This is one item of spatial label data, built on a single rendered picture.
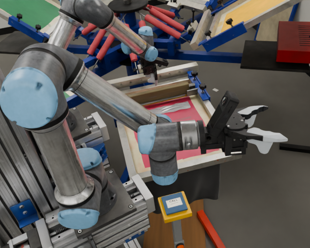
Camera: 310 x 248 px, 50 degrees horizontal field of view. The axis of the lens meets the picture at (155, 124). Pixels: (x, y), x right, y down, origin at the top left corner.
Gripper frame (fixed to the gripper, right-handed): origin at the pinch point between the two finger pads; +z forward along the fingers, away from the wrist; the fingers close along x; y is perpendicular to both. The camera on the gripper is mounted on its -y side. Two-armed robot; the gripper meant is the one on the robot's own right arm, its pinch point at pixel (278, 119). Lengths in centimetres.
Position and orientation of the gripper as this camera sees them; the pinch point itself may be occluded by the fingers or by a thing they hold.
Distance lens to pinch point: 88.1
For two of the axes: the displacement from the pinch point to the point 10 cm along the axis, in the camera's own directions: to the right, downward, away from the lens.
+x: 0.2, 5.4, -8.4
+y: 1.0, 8.4, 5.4
